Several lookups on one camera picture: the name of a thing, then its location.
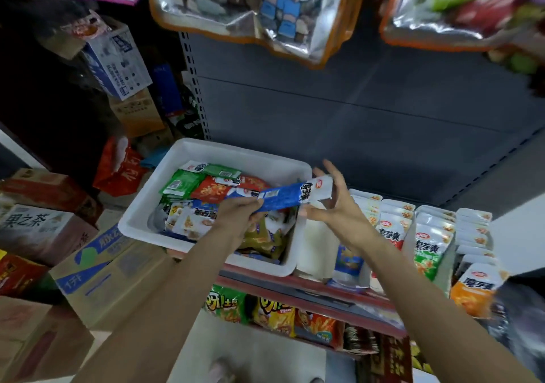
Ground person's left hand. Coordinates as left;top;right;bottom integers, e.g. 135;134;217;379
211;193;265;247

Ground orange trimmed toy snack bag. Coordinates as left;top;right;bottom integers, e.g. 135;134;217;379
145;0;373;66

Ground hanging yellow green snack bags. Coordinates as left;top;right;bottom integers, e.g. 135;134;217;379
485;47;545;77

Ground red display box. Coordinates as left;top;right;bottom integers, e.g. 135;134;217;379
368;198;418;298

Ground person's left forearm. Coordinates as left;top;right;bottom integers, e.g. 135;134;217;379
72;234;248;383

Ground white plastic bin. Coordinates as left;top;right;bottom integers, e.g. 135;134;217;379
118;137;315;277

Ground person's left shoe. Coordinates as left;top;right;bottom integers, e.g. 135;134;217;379
203;360;238;383

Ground blue display box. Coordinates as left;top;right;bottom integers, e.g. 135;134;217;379
330;190;384;291

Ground pale printed carton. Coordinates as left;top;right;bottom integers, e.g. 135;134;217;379
0;204;99;266

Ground dark red white-label carton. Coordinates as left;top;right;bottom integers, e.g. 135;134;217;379
358;336;414;383

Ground green display box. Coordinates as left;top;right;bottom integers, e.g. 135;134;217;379
413;205;461;300

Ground gold display box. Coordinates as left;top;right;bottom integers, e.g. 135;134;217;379
295;217;340;284

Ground red plastic bag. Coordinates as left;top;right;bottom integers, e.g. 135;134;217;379
92;136;150;198

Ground blue print cardboard carton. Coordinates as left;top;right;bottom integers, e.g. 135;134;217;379
49;225;175;333

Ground plain brown cardboard carton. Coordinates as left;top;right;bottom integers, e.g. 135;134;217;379
106;89;167;140

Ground yellow snack packets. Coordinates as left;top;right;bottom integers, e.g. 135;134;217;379
411;340;435;375

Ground orange trimmed colourful candy bag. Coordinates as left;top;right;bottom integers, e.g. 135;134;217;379
379;0;545;53

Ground red yellow carton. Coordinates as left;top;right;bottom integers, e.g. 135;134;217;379
0;251;48;298

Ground black plastic wrapped bundle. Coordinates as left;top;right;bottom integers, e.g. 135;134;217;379
489;280;545;371

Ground pile of snack packets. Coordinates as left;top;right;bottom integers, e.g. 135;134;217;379
157;161;299;264

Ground person's right forearm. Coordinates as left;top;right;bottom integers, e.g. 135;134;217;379
362;242;538;383

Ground person's right hand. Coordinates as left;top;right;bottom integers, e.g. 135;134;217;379
300;159;380;256

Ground white blue carton box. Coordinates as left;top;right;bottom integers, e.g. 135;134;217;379
38;12;154;101

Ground row of orange chip bags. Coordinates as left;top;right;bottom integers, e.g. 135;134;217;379
204;283;342;350

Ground orange display box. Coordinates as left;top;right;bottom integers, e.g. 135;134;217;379
450;208;512;320

